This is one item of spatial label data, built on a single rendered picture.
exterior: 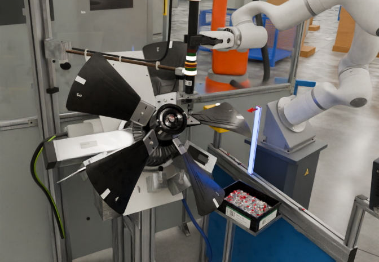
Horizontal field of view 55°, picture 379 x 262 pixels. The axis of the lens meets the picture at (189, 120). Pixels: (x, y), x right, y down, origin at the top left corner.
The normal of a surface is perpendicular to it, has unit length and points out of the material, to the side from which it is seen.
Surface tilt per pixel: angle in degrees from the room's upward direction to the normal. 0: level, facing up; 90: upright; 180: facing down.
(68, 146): 50
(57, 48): 90
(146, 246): 90
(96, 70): 72
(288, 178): 90
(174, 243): 0
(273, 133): 90
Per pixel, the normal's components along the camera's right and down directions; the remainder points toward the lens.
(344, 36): -0.54, 0.29
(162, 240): 0.05, -0.93
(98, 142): 0.41, -0.33
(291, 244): -0.87, 0.15
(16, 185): 0.50, 0.35
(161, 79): -0.38, -0.29
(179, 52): -0.13, -0.40
